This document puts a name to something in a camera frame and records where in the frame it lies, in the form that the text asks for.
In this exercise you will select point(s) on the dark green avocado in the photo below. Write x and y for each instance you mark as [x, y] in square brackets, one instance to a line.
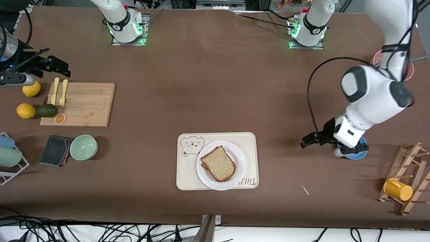
[46, 110]

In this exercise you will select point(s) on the pale green bowl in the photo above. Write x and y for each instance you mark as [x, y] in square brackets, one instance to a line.
[83, 148]

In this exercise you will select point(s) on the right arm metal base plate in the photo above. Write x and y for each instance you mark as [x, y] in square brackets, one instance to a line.
[144, 37]

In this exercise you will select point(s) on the yellow lemon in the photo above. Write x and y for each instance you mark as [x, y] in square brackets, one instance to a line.
[26, 111]
[32, 90]

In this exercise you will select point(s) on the blue bowl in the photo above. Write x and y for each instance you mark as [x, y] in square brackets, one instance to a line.
[356, 157]

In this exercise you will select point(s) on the toast with fried egg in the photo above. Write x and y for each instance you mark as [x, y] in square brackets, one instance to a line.
[205, 166]

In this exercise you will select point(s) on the light blue cup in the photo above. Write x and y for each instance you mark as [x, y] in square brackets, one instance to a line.
[6, 142]

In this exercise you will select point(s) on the metal table edge bracket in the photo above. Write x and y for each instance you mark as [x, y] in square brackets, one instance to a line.
[207, 230]

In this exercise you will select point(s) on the white round plate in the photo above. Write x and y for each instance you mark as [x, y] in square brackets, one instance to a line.
[237, 156]

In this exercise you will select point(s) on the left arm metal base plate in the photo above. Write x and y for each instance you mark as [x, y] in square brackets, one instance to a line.
[292, 45]

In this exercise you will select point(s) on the pale green cup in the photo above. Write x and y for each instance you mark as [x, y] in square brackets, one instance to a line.
[10, 157]

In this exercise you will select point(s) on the wooden cutting board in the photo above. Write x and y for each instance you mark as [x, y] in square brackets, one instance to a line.
[84, 104]

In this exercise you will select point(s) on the yellow plastic fork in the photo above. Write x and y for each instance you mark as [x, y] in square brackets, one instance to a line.
[62, 95]

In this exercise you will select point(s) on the dark grey folded cloth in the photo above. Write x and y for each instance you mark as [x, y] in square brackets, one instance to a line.
[53, 150]

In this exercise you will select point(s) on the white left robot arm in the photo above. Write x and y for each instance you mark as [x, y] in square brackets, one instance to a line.
[373, 97]

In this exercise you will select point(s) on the plain brown bread slice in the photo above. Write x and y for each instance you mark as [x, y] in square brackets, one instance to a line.
[218, 163]

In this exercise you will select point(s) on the small grey tape scrap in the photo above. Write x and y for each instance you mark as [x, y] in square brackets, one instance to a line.
[305, 190]

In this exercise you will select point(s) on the metal ladle spoon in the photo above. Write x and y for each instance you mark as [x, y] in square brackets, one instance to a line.
[418, 59]

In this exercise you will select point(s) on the pink bowl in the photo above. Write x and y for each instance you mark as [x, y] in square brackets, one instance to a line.
[378, 58]

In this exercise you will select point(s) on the beige bear print tray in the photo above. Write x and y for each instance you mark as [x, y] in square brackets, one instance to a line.
[188, 174]

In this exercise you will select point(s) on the wooden mug rack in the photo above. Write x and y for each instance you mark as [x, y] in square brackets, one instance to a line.
[408, 158]

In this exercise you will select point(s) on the yellow plastic knife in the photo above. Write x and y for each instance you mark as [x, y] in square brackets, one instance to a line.
[54, 92]

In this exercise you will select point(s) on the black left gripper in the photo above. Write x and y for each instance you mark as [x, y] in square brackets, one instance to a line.
[327, 131]

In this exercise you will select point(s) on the yellow mug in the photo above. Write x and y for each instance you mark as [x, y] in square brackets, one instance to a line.
[398, 190]

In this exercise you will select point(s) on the orange fruit slice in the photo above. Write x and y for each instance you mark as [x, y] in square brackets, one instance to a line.
[60, 118]

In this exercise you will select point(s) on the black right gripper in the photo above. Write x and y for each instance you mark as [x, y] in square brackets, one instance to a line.
[24, 57]

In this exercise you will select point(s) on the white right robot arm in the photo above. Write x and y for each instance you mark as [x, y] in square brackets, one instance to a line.
[122, 23]

